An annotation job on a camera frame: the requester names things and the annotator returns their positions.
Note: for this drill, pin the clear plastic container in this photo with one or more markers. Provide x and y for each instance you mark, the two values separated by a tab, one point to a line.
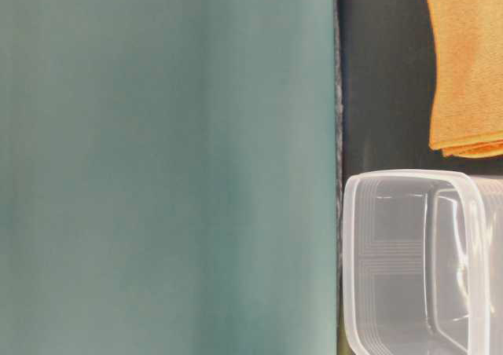
422	262

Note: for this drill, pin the folded orange towel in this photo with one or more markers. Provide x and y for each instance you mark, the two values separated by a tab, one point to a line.
466	115

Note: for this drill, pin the teal green curtain backdrop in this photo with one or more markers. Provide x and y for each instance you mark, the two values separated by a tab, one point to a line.
167	177

